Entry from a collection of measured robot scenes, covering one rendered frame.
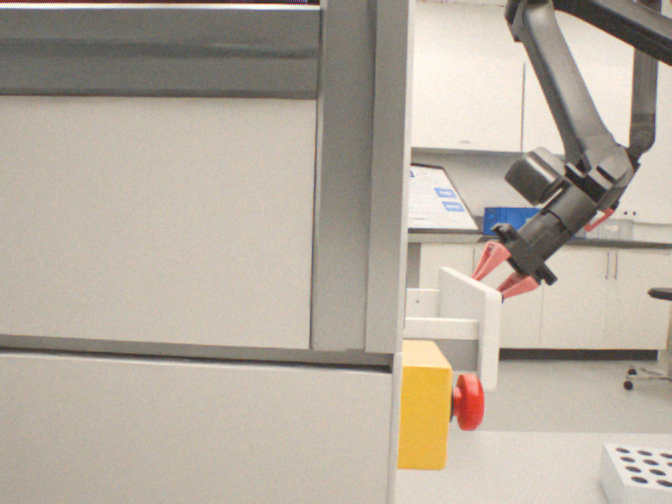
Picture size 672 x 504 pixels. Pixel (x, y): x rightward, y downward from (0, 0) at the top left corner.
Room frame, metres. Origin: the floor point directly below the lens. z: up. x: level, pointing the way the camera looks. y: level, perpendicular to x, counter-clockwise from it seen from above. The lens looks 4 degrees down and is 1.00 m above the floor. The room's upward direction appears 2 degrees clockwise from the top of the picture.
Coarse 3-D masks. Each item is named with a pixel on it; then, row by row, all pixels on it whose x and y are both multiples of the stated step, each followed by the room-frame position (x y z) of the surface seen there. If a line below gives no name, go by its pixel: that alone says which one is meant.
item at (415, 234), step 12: (432, 168) 1.86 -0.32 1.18; (444, 168) 1.90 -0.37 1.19; (456, 192) 1.84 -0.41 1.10; (408, 228) 1.55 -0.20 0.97; (420, 228) 1.58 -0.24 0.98; (432, 228) 1.62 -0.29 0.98; (444, 228) 1.65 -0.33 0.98; (456, 228) 1.68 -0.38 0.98; (468, 228) 1.72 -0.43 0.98; (480, 228) 1.76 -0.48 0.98; (408, 240) 1.57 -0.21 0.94; (420, 240) 1.61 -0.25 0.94; (432, 240) 1.64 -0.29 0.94; (444, 240) 1.67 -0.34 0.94; (456, 240) 1.71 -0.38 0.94; (468, 240) 1.74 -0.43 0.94
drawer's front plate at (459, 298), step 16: (448, 272) 0.75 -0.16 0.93; (448, 288) 0.74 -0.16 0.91; (464, 288) 0.64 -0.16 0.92; (480, 288) 0.57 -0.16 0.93; (448, 304) 0.74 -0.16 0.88; (464, 304) 0.64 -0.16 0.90; (480, 304) 0.56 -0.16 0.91; (496, 304) 0.54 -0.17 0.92; (480, 320) 0.56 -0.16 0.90; (496, 320) 0.54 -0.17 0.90; (480, 336) 0.55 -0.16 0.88; (496, 336) 0.54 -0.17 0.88; (480, 352) 0.55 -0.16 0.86; (496, 352) 0.54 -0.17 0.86; (480, 368) 0.54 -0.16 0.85; (496, 368) 0.54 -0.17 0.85; (496, 384) 0.54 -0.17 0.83
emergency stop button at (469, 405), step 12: (456, 384) 0.37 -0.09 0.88; (468, 384) 0.35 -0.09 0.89; (480, 384) 0.35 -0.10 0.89; (456, 396) 0.35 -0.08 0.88; (468, 396) 0.34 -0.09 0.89; (480, 396) 0.34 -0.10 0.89; (456, 408) 0.35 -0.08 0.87; (468, 408) 0.34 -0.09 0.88; (480, 408) 0.34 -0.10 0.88; (468, 420) 0.34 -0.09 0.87; (480, 420) 0.34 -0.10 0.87
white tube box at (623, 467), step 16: (608, 448) 0.45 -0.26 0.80; (624, 448) 0.46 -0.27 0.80; (640, 448) 0.46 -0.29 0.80; (608, 464) 0.44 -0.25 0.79; (624, 464) 0.42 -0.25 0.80; (640, 464) 0.42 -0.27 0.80; (656, 464) 0.43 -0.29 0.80; (608, 480) 0.43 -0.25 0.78; (624, 480) 0.39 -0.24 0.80; (640, 480) 0.40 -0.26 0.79; (656, 480) 0.40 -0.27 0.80; (608, 496) 0.43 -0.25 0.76; (624, 496) 0.39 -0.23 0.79; (640, 496) 0.38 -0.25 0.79; (656, 496) 0.38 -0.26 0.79
